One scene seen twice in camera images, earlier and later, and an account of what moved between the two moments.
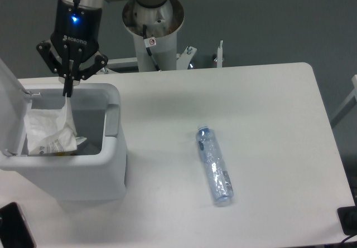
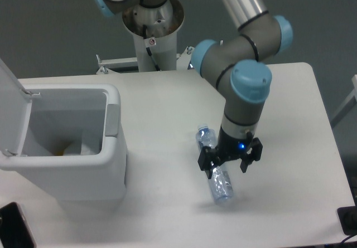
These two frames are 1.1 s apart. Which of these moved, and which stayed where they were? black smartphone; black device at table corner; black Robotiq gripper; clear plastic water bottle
Moved: black Robotiq gripper
Stayed: black device at table corner; clear plastic water bottle; black smartphone
